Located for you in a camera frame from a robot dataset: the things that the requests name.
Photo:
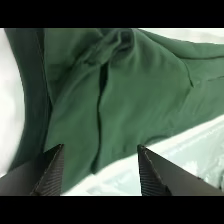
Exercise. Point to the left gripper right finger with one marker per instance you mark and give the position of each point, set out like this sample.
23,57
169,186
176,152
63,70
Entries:
163,176

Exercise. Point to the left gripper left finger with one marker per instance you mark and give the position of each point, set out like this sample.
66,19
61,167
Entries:
40,173

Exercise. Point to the dark green shirt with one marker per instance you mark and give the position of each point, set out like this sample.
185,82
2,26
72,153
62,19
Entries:
133,93

